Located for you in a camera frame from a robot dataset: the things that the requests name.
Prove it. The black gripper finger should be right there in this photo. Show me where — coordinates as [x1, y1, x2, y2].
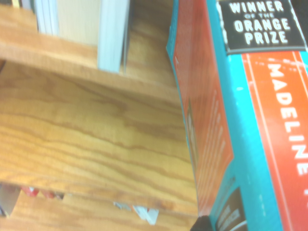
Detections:
[189, 215, 214, 231]

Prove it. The teal and orange paperback book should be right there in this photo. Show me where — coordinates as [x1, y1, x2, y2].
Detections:
[166, 0, 308, 231]

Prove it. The wooden bookshelf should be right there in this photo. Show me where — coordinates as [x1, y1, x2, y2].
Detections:
[0, 0, 200, 231]

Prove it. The tall blue book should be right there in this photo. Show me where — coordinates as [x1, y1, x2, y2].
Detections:
[97, 0, 130, 74]

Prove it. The white paperback book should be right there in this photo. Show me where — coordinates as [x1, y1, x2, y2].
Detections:
[57, 0, 102, 46]

